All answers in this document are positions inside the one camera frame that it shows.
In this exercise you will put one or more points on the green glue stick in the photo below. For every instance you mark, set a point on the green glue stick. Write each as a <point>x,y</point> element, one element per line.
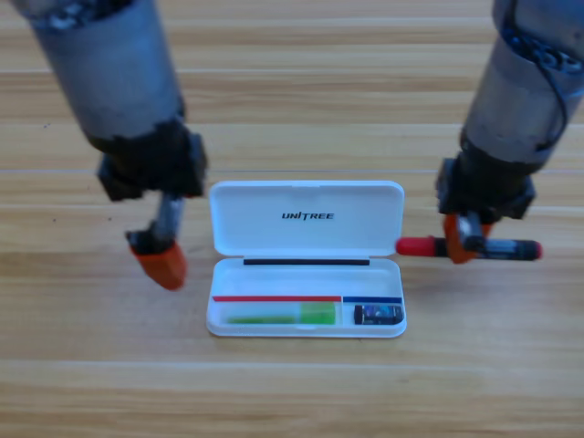
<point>315,314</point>

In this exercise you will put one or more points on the dark blue eraser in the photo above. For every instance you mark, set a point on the dark blue eraser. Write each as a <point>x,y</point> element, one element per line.
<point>378,315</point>

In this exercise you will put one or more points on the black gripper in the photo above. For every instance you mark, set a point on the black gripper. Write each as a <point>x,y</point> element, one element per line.
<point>155,164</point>
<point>483,191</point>

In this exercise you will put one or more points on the white Unitree pencil case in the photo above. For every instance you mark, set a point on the white Unitree pencil case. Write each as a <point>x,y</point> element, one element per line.
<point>274,228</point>

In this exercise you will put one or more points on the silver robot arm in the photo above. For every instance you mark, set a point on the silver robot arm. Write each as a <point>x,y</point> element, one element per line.
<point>114,68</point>
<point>506,105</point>

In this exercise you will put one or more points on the red black whiteboard marker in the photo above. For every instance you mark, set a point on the red black whiteboard marker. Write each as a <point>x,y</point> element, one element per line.
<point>420,246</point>

